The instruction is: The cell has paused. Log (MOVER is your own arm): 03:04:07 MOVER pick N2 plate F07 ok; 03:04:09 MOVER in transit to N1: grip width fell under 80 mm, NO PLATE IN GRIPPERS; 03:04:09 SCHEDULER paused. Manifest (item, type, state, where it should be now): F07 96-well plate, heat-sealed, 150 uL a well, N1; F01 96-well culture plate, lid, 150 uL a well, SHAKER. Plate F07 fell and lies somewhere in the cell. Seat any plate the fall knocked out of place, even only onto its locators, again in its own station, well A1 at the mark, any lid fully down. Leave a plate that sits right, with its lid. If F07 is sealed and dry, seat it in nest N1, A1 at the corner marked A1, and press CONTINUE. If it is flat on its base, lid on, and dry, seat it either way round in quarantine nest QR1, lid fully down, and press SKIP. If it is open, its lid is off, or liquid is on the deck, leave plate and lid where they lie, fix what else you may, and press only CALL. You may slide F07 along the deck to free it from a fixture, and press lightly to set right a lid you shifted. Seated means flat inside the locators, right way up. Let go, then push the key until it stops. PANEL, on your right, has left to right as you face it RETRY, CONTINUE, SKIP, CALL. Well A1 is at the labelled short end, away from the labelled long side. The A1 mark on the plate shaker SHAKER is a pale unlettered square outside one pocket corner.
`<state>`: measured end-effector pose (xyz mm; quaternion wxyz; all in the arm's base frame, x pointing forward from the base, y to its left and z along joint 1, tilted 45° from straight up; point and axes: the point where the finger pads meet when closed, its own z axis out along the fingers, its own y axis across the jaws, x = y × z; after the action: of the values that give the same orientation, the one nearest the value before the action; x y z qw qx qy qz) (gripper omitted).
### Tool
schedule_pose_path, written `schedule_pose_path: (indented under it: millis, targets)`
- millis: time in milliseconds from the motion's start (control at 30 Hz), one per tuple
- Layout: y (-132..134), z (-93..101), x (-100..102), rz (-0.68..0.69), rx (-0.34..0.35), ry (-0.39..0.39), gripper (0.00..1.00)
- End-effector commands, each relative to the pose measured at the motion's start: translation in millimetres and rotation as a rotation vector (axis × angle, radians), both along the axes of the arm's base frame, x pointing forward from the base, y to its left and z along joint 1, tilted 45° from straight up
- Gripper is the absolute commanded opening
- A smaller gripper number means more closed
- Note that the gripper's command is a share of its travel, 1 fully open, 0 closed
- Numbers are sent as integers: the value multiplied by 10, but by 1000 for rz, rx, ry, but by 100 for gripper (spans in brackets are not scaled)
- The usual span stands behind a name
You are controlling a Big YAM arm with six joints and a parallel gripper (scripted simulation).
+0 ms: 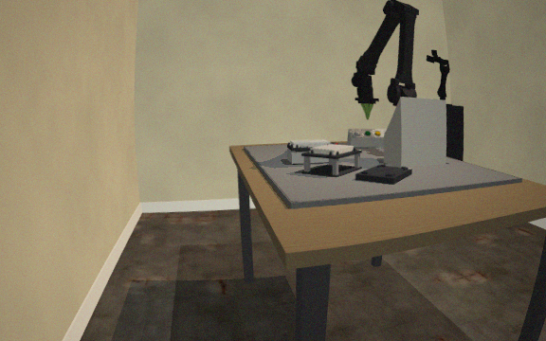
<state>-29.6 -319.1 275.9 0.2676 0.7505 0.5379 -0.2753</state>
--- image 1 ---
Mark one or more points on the white button panel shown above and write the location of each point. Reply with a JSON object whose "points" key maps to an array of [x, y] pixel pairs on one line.
{"points": [[361, 139]]}

